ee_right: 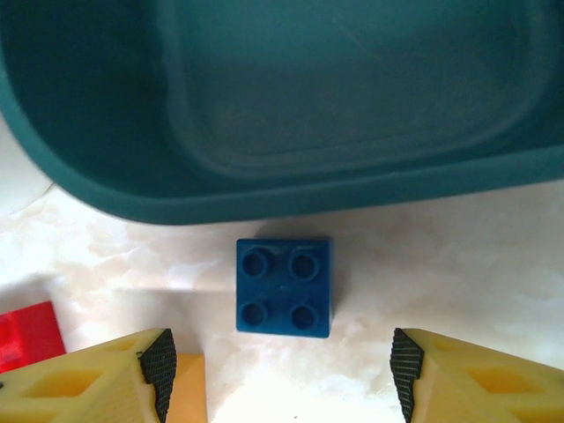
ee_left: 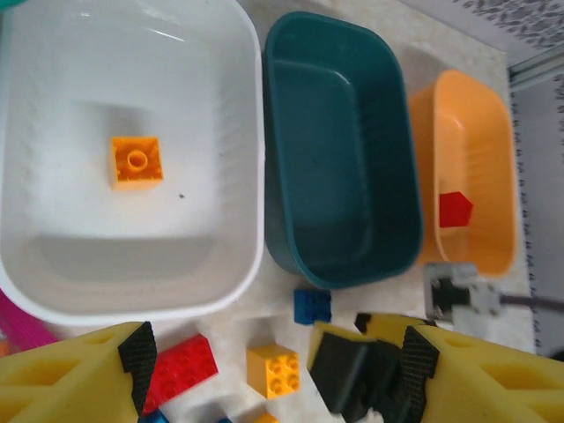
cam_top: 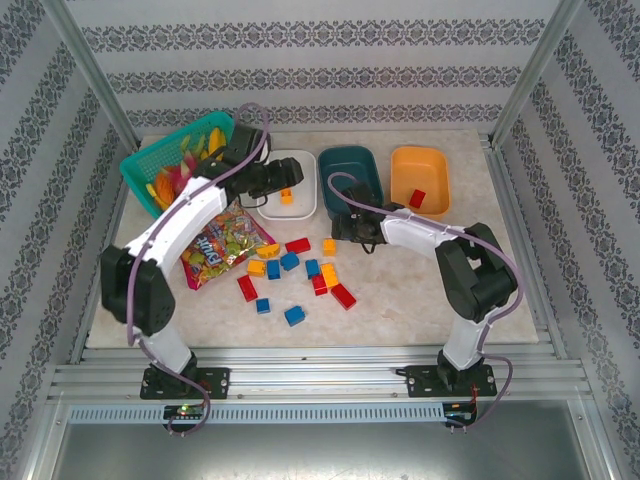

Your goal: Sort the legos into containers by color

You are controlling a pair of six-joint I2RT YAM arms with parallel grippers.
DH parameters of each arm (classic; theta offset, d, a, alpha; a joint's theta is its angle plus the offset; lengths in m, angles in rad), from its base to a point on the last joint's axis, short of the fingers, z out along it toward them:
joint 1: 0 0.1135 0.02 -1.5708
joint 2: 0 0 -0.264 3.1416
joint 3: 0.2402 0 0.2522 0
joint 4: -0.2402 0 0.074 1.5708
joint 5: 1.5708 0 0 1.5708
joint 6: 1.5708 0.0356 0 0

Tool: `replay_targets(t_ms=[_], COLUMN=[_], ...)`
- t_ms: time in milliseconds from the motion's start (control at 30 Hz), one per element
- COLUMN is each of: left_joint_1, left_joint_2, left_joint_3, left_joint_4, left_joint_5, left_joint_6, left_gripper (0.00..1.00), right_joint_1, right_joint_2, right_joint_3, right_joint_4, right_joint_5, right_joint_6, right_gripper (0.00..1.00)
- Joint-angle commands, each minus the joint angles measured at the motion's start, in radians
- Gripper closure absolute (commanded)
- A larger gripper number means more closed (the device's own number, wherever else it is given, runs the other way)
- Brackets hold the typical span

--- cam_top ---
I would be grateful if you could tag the colourful fruit candy bag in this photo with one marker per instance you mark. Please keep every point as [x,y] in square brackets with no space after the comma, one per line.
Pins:
[225,240]

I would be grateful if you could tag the white plastic bin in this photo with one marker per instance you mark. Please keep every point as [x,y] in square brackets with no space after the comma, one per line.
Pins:
[300,210]

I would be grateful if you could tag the right controller board with LED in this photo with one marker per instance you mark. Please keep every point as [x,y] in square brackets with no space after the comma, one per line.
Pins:
[457,412]

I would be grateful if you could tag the orange toy fruit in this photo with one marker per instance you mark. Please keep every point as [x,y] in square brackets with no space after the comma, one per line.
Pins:
[164,185]

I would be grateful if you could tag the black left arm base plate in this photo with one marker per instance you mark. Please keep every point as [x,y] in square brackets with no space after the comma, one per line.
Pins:
[215,382]

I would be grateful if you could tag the left controller board with LED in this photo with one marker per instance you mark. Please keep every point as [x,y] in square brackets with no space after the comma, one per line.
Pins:
[185,411]

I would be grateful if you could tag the blue lego brick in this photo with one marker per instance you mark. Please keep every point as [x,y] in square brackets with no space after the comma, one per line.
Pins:
[312,268]
[289,260]
[273,269]
[295,315]
[263,305]

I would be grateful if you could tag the dark teal plastic bin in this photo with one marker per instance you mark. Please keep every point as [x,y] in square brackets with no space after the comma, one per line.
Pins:
[350,160]

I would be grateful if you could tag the aluminium side rail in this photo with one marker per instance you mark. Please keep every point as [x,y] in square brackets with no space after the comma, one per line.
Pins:
[526,250]
[116,210]

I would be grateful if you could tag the small yellow toy fruit piece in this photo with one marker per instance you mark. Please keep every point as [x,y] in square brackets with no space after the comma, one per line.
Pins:
[150,189]

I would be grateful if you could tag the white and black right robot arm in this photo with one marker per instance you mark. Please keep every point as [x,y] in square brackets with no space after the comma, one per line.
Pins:
[415,232]

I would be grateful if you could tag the long yellow lego brick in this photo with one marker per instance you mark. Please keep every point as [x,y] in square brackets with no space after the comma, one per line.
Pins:
[329,275]

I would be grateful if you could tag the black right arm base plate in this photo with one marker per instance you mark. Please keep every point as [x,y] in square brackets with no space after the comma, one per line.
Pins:
[420,382]

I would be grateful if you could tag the controller board with led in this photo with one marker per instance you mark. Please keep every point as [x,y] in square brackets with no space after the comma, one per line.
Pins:
[185,411]
[457,412]

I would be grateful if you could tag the aluminium frame post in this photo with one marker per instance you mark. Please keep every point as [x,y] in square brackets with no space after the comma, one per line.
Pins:
[90,65]
[537,65]

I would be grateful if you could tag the teal plastic mesh basket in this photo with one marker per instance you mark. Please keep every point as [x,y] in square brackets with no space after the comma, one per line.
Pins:
[145,160]

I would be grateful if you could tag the pale green toy fruit slice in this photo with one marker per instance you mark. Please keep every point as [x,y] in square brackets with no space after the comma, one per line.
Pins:
[200,144]

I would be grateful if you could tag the horizontal aluminium mounting rail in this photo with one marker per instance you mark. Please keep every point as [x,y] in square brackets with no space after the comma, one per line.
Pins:
[310,380]

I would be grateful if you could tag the yellow toy banana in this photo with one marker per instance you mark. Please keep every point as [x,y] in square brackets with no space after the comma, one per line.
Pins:
[216,139]
[205,154]

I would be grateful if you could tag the small red lego brick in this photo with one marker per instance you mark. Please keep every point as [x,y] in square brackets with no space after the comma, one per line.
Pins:
[319,286]

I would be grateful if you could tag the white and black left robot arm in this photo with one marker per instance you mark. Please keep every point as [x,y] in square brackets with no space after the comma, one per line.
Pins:
[185,220]

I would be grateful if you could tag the orange plastic bin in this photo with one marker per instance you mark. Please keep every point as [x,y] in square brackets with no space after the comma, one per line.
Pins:
[420,160]

